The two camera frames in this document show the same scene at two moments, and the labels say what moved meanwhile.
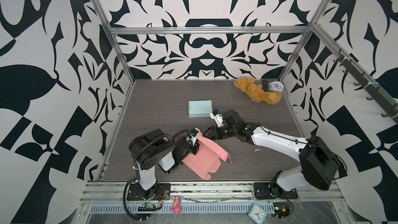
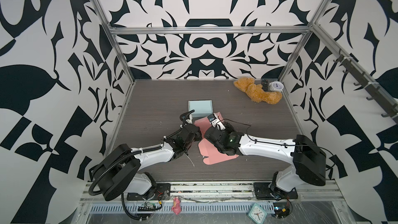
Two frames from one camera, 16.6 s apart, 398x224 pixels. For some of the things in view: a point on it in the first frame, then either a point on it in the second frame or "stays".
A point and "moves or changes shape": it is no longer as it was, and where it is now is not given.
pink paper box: [207, 159] moves or changes shape
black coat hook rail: [374, 91] stays
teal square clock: [257, 214] stays
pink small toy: [176, 206] stays
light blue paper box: [200, 108] stays
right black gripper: [213, 133] to [229, 129]
